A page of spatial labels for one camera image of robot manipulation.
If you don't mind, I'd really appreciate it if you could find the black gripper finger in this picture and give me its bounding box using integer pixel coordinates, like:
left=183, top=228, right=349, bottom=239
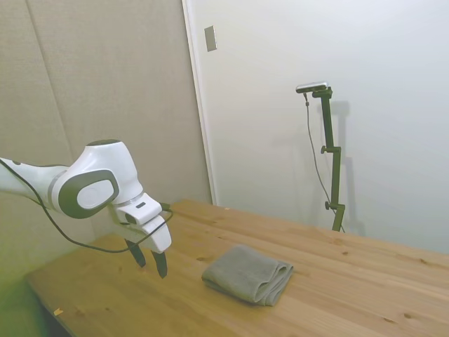
left=150, top=249, right=169, bottom=279
left=123, top=238, right=146, bottom=269

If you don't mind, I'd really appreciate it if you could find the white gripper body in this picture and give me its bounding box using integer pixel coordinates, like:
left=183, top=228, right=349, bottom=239
left=120, top=213, right=173, bottom=255

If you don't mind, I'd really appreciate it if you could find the grey towel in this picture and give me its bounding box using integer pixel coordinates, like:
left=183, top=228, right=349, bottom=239
left=201, top=244, right=295, bottom=308

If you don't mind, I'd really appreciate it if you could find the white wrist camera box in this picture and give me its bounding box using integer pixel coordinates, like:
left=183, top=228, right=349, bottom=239
left=115, top=193, right=164, bottom=226

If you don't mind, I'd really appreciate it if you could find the white door frame trim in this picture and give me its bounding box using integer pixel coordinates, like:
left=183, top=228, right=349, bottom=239
left=181, top=0, right=219, bottom=206

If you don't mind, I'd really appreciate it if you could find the dark green camera stand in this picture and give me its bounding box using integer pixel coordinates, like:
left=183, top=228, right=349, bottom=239
left=311, top=86, right=347, bottom=233

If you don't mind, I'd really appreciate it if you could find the grey wall switch plate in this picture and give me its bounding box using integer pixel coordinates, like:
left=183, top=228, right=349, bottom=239
left=204, top=25, right=218, bottom=53

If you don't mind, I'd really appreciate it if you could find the silver camera on stand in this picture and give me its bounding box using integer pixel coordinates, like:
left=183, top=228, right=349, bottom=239
left=295, top=81, right=330, bottom=94

